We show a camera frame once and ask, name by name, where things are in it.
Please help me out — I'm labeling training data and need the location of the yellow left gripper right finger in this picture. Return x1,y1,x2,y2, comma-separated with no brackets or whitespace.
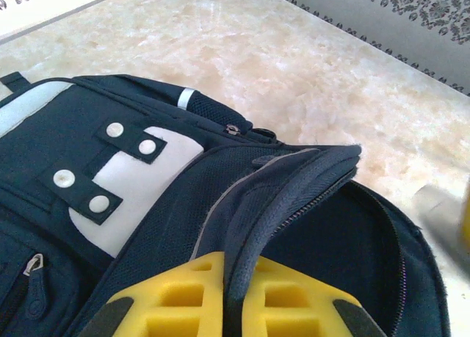
242,258,386,337

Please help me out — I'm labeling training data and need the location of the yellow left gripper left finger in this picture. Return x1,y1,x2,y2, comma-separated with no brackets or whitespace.
79,251,225,337

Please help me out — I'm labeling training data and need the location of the navy blue backpack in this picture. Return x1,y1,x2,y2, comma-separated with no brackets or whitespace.
0,72,452,337

